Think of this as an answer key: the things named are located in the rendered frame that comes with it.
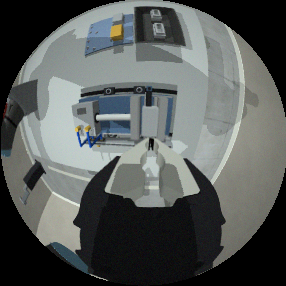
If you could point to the yellow rectangular block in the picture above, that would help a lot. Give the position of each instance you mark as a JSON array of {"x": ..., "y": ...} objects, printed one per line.
[{"x": 117, "y": 32}]

